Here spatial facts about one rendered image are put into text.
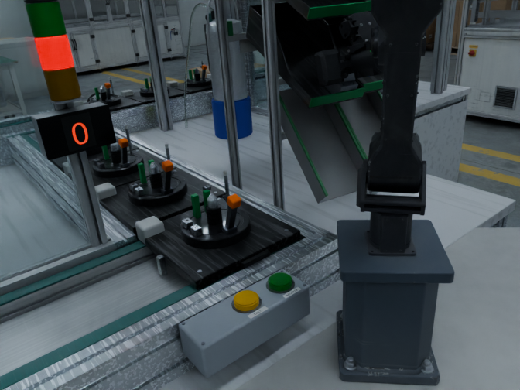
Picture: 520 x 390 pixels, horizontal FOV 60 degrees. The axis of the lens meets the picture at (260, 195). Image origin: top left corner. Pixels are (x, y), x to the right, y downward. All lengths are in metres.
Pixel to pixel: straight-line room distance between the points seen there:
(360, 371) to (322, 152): 0.48
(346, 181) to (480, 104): 4.06
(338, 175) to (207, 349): 0.50
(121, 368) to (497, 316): 0.63
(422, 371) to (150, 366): 0.40
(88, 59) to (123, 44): 0.79
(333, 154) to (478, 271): 0.38
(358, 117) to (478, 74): 3.88
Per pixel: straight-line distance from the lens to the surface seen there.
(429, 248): 0.68
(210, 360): 0.69
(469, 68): 5.01
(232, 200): 0.80
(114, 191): 1.15
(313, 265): 0.86
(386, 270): 0.62
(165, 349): 0.73
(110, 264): 0.93
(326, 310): 0.86
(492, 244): 1.12
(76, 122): 0.83
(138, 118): 2.07
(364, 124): 1.13
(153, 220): 0.94
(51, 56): 0.81
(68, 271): 0.93
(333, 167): 1.00
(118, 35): 10.14
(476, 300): 0.94
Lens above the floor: 1.41
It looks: 25 degrees down
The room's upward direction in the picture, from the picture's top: 4 degrees counter-clockwise
